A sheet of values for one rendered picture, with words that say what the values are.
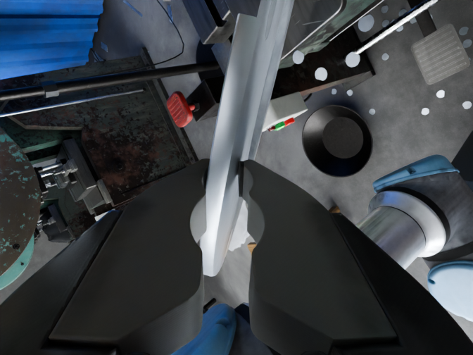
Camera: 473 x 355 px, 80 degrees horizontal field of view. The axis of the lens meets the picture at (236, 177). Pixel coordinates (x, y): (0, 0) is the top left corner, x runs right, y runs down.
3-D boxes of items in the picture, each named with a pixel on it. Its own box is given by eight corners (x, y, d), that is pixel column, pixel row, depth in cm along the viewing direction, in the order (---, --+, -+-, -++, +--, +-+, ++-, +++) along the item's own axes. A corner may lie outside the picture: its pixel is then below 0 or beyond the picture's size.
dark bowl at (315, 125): (393, 158, 108) (386, 165, 103) (327, 179, 131) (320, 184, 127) (359, 87, 107) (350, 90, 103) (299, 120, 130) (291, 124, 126)
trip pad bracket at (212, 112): (270, 89, 72) (212, 104, 60) (247, 107, 80) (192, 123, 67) (260, 68, 72) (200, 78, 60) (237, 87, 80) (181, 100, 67)
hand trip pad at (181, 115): (215, 111, 65) (189, 119, 60) (203, 122, 69) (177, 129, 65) (202, 83, 65) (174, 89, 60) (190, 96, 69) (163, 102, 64)
